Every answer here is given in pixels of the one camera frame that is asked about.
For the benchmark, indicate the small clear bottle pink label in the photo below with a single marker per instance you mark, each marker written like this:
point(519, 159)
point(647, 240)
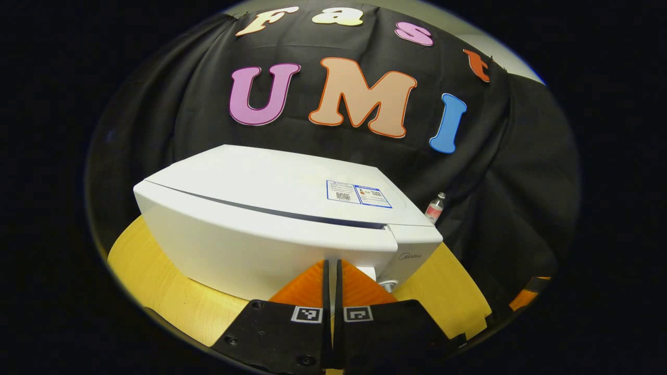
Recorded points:
point(434, 209)

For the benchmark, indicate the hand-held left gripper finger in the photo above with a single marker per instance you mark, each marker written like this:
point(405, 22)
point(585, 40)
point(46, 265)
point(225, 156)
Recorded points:
point(338, 338)
point(325, 338)

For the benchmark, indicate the black backdrop cloth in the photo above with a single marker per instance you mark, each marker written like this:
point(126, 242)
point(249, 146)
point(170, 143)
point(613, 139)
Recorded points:
point(521, 156)

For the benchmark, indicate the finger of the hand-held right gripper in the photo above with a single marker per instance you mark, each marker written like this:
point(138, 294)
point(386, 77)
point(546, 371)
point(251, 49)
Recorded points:
point(523, 299)

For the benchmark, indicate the white microwave oven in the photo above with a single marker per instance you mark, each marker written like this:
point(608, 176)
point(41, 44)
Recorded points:
point(234, 250)

